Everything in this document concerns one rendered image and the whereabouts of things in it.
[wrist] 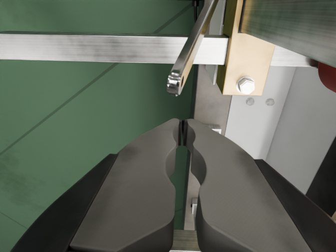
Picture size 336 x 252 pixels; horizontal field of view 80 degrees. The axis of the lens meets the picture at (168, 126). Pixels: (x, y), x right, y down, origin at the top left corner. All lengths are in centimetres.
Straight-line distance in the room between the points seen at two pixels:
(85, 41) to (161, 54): 9
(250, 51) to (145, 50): 12
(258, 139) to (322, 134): 20
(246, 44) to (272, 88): 33
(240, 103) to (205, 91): 15
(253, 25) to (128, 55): 14
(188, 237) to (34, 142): 146
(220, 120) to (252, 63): 24
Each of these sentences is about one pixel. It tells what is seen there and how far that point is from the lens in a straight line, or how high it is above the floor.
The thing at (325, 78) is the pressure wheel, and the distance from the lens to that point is 28.
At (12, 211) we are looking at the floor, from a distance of 238.
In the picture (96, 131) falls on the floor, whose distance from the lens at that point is 141.
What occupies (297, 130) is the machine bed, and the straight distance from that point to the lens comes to 55.
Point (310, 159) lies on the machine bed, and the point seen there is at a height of 77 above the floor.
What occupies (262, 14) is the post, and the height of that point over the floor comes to 93.
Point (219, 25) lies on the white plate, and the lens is 32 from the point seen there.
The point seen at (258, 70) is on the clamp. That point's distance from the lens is 26.
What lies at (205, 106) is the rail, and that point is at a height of 70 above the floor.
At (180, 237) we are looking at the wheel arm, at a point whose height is 94.
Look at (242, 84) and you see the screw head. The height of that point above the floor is 88.
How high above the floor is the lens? 111
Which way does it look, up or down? 60 degrees down
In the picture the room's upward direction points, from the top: 175 degrees counter-clockwise
